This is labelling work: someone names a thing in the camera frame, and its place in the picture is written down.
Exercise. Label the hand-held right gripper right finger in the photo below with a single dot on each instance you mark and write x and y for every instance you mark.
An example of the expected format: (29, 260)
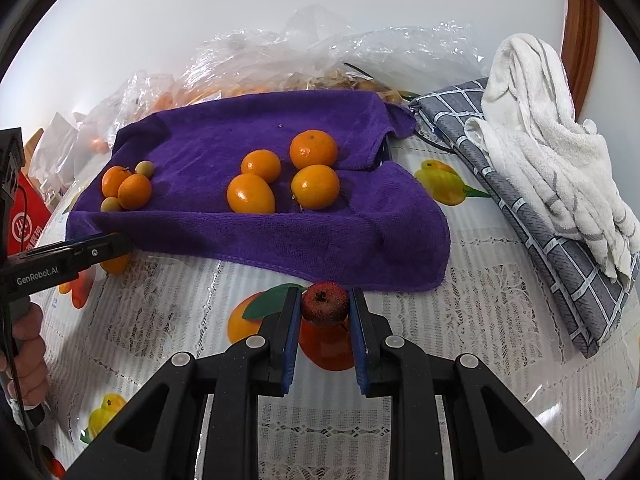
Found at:
(359, 340)

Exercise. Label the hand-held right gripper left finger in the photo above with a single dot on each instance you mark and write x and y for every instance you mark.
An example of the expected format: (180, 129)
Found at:
(290, 340)

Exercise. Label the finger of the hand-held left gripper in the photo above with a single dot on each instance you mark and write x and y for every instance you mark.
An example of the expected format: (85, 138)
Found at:
(102, 251)

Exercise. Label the kumquat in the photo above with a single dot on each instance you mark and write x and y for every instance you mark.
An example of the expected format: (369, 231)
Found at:
(116, 264)

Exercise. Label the longan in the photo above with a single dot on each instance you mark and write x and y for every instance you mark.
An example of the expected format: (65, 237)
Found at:
(110, 205)
(145, 168)

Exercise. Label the red hawthorn fruit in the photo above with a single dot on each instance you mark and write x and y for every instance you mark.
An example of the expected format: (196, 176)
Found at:
(324, 305)

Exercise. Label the small orange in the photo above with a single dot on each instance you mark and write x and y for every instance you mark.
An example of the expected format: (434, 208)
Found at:
(134, 191)
(115, 181)

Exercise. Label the person's left hand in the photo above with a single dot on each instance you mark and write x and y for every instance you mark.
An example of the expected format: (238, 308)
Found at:
(30, 360)

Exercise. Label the red packet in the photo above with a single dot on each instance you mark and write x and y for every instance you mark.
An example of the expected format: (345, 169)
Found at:
(30, 215)

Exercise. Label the white plastic bags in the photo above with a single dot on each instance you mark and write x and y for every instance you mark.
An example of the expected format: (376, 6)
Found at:
(55, 150)

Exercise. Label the lace fruit-print tablecloth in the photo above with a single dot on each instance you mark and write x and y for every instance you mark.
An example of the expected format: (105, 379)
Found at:
(475, 335)

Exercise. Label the clear plastic bag of oranges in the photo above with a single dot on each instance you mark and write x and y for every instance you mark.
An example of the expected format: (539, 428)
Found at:
(125, 110)
(230, 65)

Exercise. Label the purple towel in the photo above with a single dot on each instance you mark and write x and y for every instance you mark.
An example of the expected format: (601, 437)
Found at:
(200, 135)

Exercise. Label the grey checked cloth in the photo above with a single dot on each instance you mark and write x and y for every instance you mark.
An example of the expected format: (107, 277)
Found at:
(565, 270)

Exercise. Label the white towel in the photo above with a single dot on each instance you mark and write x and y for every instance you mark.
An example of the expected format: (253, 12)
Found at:
(540, 160)

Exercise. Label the clear plastic bag of longans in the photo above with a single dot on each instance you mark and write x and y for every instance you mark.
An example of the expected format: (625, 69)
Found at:
(380, 55)

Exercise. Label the brown door frame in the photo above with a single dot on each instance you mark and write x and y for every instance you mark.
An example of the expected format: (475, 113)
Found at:
(582, 35)

